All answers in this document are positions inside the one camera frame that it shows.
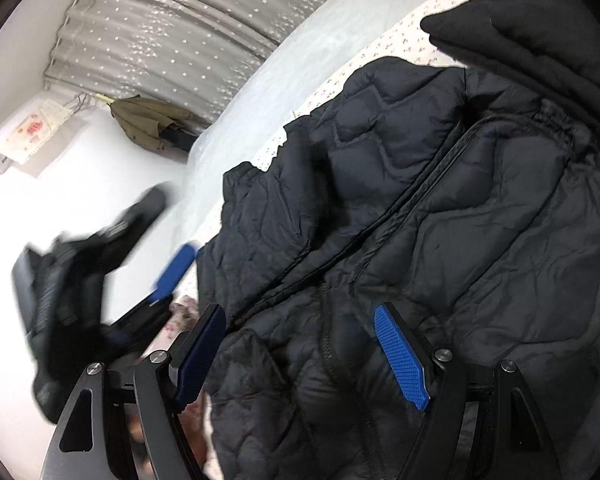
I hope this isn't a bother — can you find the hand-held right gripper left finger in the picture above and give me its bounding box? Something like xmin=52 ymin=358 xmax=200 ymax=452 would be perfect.
xmin=39 ymin=303 xmax=227 ymax=480

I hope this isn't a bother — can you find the black folded garment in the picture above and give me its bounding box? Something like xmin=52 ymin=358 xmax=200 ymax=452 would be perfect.
xmin=420 ymin=0 xmax=600 ymax=137

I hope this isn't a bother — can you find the black quilted jacket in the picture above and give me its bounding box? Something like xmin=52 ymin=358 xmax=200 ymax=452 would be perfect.
xmin=196 ymin=56 xmax=600 ymax=480

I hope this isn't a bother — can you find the olive green umbrella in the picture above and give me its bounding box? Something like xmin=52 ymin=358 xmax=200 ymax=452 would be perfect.
xmin=107 ymin=96 xmax=202 ymax=154

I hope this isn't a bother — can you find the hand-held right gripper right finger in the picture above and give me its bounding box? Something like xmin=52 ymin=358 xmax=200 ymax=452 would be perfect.
xmin=373 ymin=302 xmax=567 ymax=480

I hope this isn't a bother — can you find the grey star-print curtain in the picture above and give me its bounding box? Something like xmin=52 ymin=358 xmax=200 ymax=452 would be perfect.
xmin=42 ymin=0 xmax=363 ymax=127

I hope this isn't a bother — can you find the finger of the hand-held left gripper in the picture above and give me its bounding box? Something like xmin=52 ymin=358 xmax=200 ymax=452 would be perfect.
xmin=100 ymin=186 xmax=168 ymax=273
xmin=105 ymin=241 xmax=198 ymax=356

